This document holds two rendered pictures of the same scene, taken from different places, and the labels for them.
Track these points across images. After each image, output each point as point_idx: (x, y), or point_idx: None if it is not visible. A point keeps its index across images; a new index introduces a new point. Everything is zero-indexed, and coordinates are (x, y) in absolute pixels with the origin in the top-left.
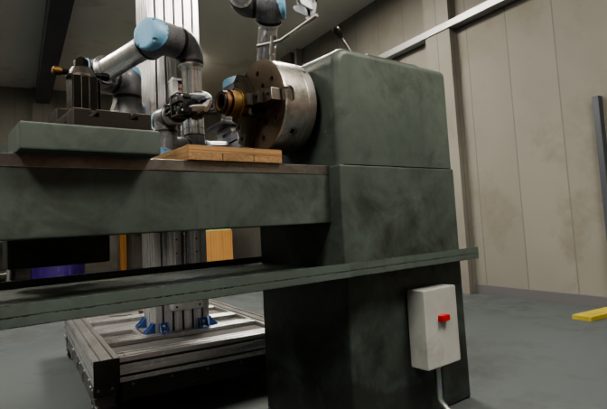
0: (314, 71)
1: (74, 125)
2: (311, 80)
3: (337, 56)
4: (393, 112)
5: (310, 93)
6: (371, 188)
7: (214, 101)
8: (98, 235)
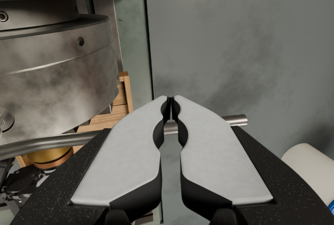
0: None
1: (158, 209)
2: (98, 28)
3: None
4: None
5: (111, 36)
6: None
7: (7, 165)
8: None
